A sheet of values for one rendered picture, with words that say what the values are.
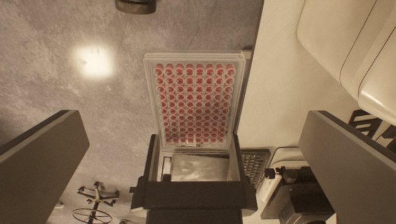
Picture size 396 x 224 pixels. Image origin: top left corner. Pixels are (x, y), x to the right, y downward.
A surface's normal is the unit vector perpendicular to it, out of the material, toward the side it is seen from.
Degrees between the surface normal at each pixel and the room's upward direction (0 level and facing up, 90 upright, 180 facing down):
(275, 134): 0
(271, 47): 0
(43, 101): 0
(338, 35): 91
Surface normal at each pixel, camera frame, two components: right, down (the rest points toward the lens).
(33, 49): 0.01, 0.66
